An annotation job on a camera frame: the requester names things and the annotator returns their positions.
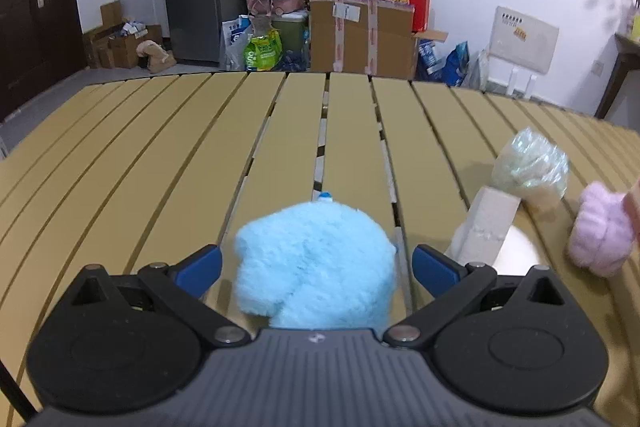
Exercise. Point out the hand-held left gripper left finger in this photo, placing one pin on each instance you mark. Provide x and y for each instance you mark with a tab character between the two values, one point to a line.
200	267

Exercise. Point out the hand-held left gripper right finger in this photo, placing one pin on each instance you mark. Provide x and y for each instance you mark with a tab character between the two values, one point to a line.
435	269

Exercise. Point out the light blue plush toy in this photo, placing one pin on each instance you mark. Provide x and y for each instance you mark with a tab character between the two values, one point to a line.
310	267

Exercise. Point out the fluffy pink plush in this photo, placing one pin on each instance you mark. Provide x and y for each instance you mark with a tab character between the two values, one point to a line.
597	232

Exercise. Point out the white foam block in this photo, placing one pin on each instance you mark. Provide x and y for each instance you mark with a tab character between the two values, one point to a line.
487	222

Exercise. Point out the white round object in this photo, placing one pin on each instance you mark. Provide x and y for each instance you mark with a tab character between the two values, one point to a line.
522	252

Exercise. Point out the tan folding table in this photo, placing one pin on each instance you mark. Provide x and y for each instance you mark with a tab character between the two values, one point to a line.
150	147

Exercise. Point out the crumpled clear plastic wrap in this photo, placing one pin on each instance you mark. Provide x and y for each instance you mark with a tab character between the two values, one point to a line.
530	167

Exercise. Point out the blue packet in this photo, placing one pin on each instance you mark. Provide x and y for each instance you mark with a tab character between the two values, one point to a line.
457	64
429	59

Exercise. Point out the beige plush dog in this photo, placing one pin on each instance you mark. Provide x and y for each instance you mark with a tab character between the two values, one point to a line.
157	57

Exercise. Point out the green snack bag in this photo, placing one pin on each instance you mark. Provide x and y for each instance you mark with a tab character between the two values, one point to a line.
262	52

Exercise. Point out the white plastic bag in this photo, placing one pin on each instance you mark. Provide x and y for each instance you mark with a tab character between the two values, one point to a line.
232	44

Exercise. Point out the small cardboard box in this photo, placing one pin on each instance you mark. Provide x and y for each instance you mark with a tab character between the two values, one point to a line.
125	49

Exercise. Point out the large cardboard box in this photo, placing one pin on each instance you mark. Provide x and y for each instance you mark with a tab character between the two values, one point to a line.
355	42

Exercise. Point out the white folding stool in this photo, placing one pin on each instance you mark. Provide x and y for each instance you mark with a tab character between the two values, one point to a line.
525	37

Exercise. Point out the dark green box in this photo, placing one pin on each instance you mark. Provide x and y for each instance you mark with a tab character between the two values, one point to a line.
292	29

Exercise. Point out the dark wooden side table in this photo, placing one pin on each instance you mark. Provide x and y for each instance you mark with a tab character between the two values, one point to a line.
620	57

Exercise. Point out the dark wooden door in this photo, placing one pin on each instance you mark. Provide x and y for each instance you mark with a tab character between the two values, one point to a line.
30	32

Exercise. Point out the pale flower vase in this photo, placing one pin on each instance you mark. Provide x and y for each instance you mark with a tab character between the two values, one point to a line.
635	24

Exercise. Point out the white wall socket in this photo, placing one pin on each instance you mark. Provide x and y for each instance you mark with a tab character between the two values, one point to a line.
597	67

